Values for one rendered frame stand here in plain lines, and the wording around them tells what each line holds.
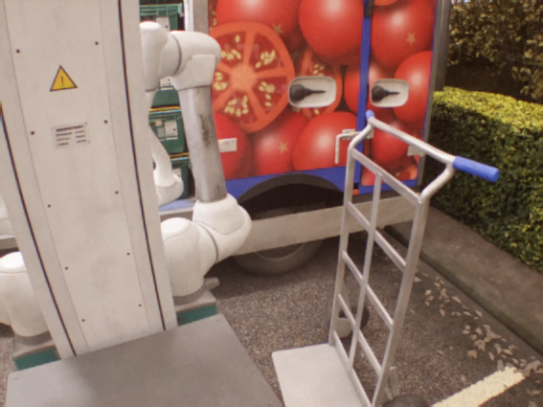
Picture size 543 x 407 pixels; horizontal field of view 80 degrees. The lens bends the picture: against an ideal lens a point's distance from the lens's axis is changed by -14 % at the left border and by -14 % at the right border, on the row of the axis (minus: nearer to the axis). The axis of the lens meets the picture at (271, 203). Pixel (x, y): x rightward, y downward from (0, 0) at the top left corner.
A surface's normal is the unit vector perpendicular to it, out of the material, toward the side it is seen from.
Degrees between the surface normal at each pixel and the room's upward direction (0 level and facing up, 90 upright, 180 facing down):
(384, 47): 90
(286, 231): 90
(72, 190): 90
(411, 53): 90
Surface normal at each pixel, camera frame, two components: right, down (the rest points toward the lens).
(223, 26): 0.34, 0.39
